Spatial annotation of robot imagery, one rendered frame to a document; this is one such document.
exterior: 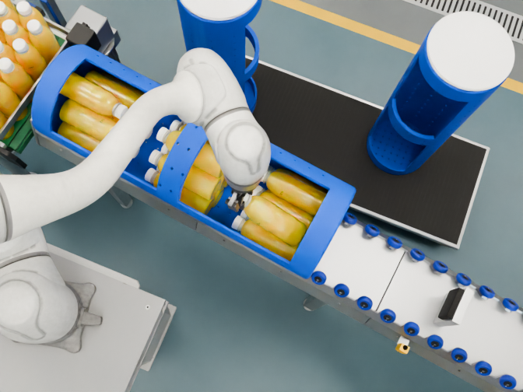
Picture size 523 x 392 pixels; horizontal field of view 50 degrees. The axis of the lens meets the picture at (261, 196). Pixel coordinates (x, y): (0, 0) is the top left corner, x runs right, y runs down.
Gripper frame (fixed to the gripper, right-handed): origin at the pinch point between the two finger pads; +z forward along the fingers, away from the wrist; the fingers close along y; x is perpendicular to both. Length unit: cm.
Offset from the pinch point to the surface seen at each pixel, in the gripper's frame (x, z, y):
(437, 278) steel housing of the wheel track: -60, 29, 13
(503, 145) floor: -86, 121, 114
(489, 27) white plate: -39, 18, 91
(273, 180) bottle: -4.1, 8.5, 9.8
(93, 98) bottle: 49.1, 3.5, 4.6
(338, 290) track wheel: -34.7, 24.7, -5.4
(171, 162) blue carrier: 20.5, 0.1, -1.2
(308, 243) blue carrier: -20.2, 0.5, -2.4
